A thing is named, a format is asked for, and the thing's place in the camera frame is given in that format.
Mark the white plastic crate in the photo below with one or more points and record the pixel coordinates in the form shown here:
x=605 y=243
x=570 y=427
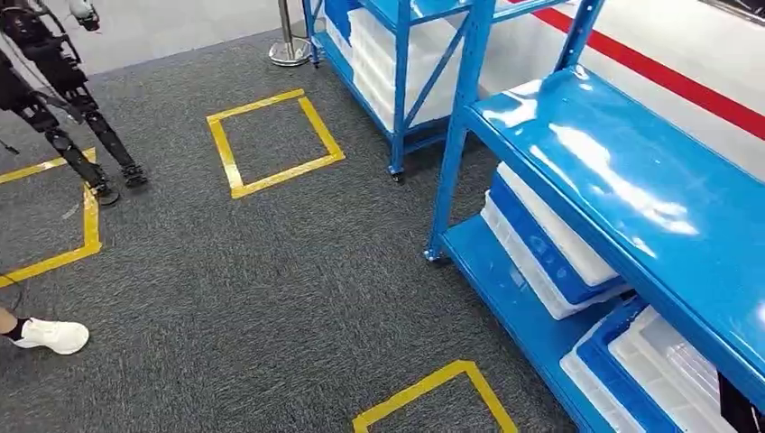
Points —
x=568 y=239
x=588 y=388
x=663 y=370
x=526 y=269

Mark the white crate stack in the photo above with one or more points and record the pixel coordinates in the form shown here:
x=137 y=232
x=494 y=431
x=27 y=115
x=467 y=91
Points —
x=373 y=66

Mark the person's white shoe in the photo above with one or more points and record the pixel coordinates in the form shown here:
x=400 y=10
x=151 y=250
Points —
x=54 y=336

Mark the steel stanchion post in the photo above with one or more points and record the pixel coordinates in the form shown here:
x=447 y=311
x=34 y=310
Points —
x=290 y=51

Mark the blue metal shelf rack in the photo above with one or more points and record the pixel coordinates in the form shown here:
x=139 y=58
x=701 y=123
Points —
x=399 y=89
x=627 y=179

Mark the black humanoid robot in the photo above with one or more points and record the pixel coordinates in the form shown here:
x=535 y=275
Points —
x=48 y=66

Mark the black plastic part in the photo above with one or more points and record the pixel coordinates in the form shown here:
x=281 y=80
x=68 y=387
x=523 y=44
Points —
x=741 y=412

